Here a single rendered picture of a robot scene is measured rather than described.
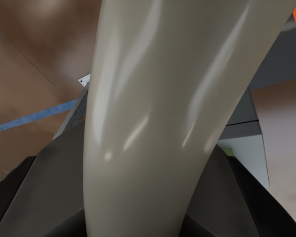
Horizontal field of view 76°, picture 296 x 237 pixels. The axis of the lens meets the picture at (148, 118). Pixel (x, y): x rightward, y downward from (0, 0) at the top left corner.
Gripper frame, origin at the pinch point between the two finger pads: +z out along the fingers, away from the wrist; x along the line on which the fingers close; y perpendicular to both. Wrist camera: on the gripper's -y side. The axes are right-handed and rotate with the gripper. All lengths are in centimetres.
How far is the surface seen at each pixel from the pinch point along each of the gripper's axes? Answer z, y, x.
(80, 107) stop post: 122, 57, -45
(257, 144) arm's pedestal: 39, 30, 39
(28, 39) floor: 150, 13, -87
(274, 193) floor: 166, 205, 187
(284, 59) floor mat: 113, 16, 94
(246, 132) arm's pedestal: 40, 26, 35
